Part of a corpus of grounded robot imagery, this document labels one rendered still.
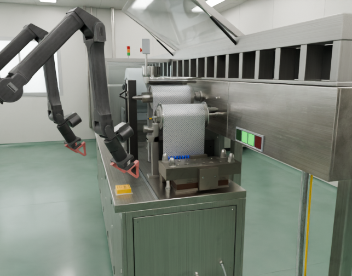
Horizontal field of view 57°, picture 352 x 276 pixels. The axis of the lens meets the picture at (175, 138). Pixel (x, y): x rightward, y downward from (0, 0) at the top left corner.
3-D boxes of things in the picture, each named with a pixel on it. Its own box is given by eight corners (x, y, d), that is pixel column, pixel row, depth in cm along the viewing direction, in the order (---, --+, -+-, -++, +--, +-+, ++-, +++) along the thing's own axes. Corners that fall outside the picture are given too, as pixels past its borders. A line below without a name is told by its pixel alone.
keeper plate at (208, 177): (197, 189, 161) (198, 168, 159) (216, 187, 164) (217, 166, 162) (199, 190, 159) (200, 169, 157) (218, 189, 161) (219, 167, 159)
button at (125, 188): (115, 189, 163) (115, 185, 163) (129, 188, 165) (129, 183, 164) (116, 194, 156) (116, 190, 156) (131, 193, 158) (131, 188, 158)
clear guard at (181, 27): (125, 11, 242) (125, 10, 242) (177, 50, 259) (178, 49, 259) (156, -32, 144) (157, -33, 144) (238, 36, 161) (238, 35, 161)
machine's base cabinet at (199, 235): (98, 194, 399) (94, 126, 382) (149, 189, 417) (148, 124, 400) (125, 372, 162) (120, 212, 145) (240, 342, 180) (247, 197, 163)
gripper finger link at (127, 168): (136, 170, 144) (127, 153, 139) (146, 173, 138) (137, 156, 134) (125, 179, 141) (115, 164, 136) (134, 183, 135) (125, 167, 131)
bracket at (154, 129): (146, 175, 186) (145, 123, 180) (157, 174, 188) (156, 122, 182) (148, 178, 181) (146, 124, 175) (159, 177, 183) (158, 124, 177)
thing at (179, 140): (163, 159, 174) (162, 126, 171) (203, 156, 181) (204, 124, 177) (163, 160, 174) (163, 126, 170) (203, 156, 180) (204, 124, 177)
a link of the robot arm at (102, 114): (79, 24, 122) (92, 21, 114) (92, 25, 126) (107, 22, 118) (92, 134, 132) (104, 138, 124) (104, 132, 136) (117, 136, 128)
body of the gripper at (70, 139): (74, 137, 180) (67, 126, 176) (82, 140, 173) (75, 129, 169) (64, 144, 177) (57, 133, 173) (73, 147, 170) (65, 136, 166)
